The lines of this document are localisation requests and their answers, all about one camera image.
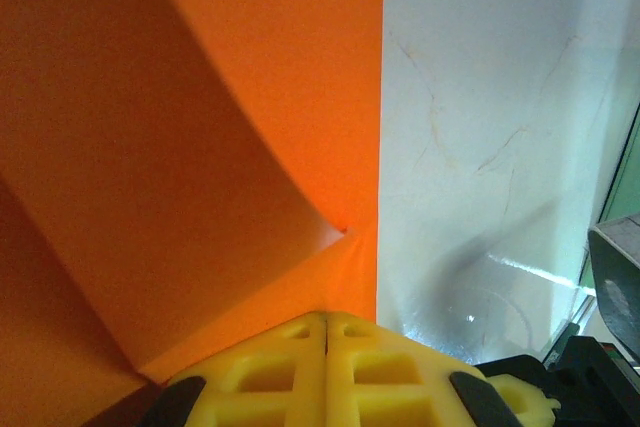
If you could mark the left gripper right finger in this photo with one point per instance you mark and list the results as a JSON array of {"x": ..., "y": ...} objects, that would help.
[{"x": 400, "y": 382}]

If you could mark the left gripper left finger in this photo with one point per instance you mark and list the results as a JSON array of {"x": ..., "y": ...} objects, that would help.
[{"x": 260, "y": 377}]

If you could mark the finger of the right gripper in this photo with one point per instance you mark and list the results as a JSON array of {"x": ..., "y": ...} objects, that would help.
[{"x": 530, "y": 402}]

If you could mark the orange paper sheet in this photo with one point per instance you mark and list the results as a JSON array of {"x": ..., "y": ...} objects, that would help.
[{"x": 150, "y": 147}]

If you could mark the mint green tray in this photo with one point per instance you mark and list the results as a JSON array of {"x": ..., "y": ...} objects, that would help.
[{"x": 627, "y": 182}]

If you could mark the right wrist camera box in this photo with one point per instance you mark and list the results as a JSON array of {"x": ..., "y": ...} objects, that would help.
[{"x": 612, "y": 272}]

